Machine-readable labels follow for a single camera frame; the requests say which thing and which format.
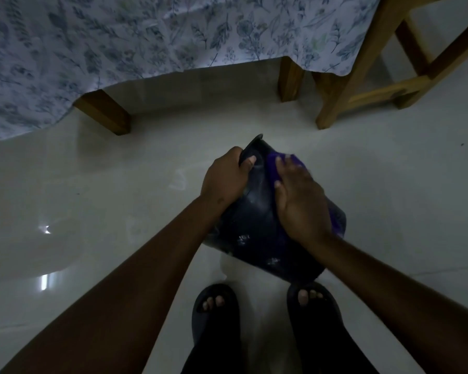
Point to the person's left hand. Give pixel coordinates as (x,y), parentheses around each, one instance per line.
(222,179)

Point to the person's right hand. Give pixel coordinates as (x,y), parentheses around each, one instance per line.
(302,206)

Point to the person's right thumb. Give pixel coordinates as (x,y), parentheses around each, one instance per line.
(279,192)

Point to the person's left thumb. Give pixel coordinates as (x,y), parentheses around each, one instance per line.
(249,162)

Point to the purple cleaning cloth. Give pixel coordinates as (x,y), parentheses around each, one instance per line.
(272,167)

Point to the black helmet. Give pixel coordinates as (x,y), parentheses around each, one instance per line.
(253,221)

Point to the person's left forearm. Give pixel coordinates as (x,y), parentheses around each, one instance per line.
(121,292)

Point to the person's right forearm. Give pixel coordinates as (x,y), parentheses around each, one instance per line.
(405,299)

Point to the wooden table leg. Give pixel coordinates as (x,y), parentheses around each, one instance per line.
(105,110)
(290,79)

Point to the black slipper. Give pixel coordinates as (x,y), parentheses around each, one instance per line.
(316,315)
(216,319)

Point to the floral white blue tablecloth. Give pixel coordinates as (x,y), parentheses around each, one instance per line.
(140,38)

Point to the wooden chair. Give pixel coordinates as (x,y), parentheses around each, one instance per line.
(366,46)

